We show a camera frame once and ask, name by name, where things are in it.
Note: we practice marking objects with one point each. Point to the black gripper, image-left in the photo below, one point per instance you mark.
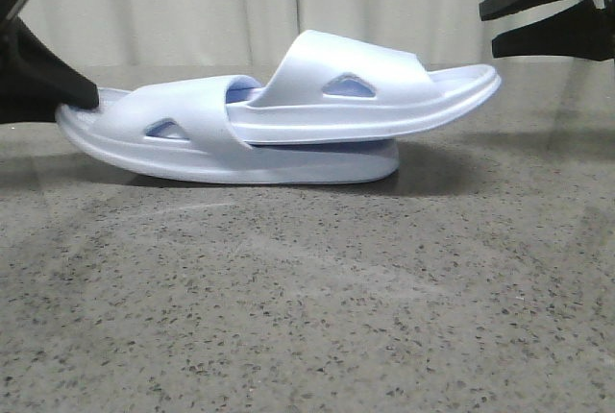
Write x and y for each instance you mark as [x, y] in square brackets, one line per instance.
[30, 71]

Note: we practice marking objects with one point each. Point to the light blue slipper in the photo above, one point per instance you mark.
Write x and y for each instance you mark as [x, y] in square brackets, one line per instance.
[331, 88]
[181, 131]

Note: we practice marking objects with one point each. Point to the beige background curtain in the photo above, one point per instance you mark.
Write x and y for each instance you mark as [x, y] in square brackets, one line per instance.
[88, 33]

